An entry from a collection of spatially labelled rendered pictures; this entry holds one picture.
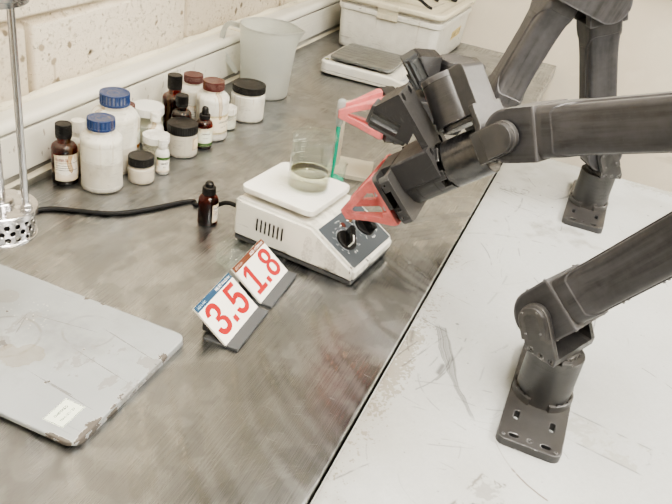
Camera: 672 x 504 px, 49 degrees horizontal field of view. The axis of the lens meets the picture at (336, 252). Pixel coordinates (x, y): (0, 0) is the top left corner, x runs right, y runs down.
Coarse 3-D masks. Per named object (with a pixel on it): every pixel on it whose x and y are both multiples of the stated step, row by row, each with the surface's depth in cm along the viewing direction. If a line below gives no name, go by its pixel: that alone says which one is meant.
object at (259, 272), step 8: (264, 248) 101; (256, 256) 99; (264, 256) 100; (272, 256) 101; (248, 264) 97; (256, 264) 98; (264, 264) 99; (272, 264) 101; (280, 264) 102; (240, 272) 95; (248, 272) 96; (256, 272) 97; (264, 272) 98; (272, 272) 100; (280, 272) 101; (248, 280) 95; (256, 280) 96; (264, 280) 98; (272, 280) 99; (256, 288) 96; (264, 288) 97
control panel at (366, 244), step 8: (360, 208) 110; (336, 216) 105; (328, 224) 103; (336, 224) 104; (352, 224) 106; (376, 224) 110; (328, 232) 102; (336, 232) 103; (360, 232) 106; (376, 232) 108; (384, 232) 110; (328, 240) 101; (336, 240) 102; (360, 240) 105; (368, 240) 106; (376, 240) 107; (384, 240) 108; (336, 248) 101; (344, 248) 102; (360, 248) 104; (368, 248) 105; (376, 248) 106; (344, 256) 101; (352, 256) 102; (360, 256) 103; (352, 264) 101
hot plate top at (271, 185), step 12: (276, 168) 111; (288, 168) 111; (252, 180) 106; (264, 180) 107; (276, 180) 107; (336, 180) 110; (252, 192) 104; (264, 192) 103; (276, 192) 104; (288, 192) 104; (336, 192) 107; (288, 204) 102; (300, 204) 102; (312, 204) 102; (324, 204) 103
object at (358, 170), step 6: (342, 126) 131; (342, 132) 131; (342, 138) 132; (342, 156) 138; (348, 162) 136; (354, 162) 137; (360, 162) 137; (366, 162) 138; (372, 162) 138; (348, 168) 134; (354, 168) 135; (360, 168) 135; (366, 168) 135; (372, 168) 136; (348, 174) 132; (354, 174) 132; (360, 174) 133; (366, 174) 133; (360, 180) 132
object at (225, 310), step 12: (228, 288) 92; (240, 288) 93; (216, 300) 89; (228, 300) 91; (240, 300) 92; (204, 312) 87; (216, 312) 88; (228, 312) 90; (240, 312) 91; (216, 324) 87; (228, 324) 89
